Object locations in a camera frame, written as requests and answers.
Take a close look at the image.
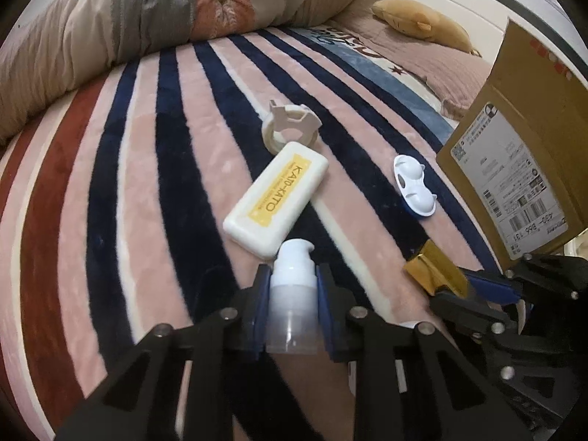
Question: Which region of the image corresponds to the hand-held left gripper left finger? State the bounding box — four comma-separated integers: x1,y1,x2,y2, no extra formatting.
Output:
54,264,272,441

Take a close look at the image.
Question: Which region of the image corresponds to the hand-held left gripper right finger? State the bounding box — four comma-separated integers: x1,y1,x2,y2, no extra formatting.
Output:
316,264,536,441

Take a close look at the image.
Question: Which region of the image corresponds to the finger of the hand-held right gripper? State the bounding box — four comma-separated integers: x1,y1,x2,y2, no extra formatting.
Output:
429,293,534,359
462,254,588,313

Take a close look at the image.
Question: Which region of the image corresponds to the white pump bottle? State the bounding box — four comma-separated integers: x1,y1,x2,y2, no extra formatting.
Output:
266,239,319,355

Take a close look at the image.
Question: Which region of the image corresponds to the gold foil packet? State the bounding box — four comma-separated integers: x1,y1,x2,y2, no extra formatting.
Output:
404,240,469,298

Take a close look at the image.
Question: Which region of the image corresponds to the white case with yellow label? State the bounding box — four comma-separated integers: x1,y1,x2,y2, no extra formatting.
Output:
223,141,329,260

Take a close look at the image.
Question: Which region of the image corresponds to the brown cardboard box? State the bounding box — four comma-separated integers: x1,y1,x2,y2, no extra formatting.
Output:
435,17,588,272

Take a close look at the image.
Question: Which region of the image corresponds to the white and blue plastic clip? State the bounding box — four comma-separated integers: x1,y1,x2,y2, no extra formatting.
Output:
392,155,437,218

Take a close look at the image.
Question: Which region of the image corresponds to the striped plush blanket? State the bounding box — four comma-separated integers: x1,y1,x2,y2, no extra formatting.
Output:
0,28,501,441

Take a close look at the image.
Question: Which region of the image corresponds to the pink pillow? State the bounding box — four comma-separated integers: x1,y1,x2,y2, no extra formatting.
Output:
331,11,494,121

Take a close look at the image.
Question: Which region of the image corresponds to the yellow plush toy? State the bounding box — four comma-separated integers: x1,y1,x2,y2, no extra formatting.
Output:
371,0,481,57

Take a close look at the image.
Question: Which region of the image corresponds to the patchwork quilt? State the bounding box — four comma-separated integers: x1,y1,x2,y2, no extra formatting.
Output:
0,0,378,148

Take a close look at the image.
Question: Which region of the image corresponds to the beige plastic ring holder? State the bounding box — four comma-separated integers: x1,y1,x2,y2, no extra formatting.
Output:
261,100,320,154

